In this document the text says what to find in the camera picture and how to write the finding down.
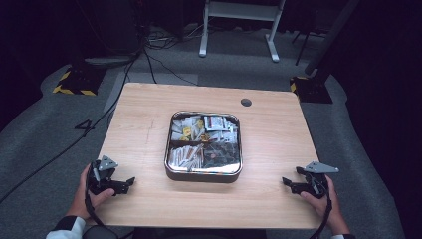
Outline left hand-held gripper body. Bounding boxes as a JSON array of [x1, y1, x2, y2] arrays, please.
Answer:
[[87, 154, 119, 197]]

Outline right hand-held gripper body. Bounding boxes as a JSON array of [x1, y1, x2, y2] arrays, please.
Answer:
[[296, 161, 340, 199]]

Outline brown compartment box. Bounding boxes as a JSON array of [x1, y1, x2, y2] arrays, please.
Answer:
[[163, 111, 244, 183]]

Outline transparent box lid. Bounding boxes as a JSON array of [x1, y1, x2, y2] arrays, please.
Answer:
[[164, 111, 244, 176]]

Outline person's left hand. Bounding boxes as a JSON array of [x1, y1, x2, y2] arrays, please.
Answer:
[[66, 164, 115, 220]]

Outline person's right hand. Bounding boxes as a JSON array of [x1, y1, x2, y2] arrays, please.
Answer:
[[300, 175, 351, 236]]

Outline pile of brown-white stick sachets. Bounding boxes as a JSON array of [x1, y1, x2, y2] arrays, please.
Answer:
[[168, 143, 204, 172]]

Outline pile of dark sachets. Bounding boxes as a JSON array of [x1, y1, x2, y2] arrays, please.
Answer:
[[202, 142, 241, 168]]

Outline pile of yellow-white sachets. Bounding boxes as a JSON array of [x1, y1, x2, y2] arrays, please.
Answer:
[[170, 115, 205, 142]]

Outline pile of white red-label packets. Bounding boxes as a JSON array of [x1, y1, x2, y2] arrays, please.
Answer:
[[202, 115, 239, 143]]

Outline black yellow-striped stand base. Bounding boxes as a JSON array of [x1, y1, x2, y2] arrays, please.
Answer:
[[289, 75, 333, 105], [52, 68, 106, 98]]

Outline black tripod leg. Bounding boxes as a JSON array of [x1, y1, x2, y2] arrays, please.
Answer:
[[292, 29, 319, 67]]

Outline slanted dark pole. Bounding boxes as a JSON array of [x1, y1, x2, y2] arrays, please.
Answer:
[[304, 0, 361, 77]]

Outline white metal stand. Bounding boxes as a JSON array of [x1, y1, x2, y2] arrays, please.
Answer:
[[198, 0, 287, 64]]

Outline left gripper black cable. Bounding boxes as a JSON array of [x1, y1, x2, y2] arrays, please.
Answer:
[[84, 162, 118, 239]]

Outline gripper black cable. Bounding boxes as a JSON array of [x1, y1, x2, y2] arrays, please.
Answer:
[[84, 162, 118, 239], [310, 185, 333, 239]]

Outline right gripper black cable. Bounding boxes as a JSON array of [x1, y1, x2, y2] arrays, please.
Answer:
[[310, 185, 333, 239]]

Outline long black floor cable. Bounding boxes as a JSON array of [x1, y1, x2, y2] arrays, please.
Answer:
[[0, 49, 143, 204]]

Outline thin black floor cable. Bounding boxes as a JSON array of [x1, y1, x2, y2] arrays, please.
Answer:
[[143, 49, 200, 88]]

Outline tangle of floor cables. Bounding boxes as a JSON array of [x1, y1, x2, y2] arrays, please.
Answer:
[[145, 23, 207, 51]]

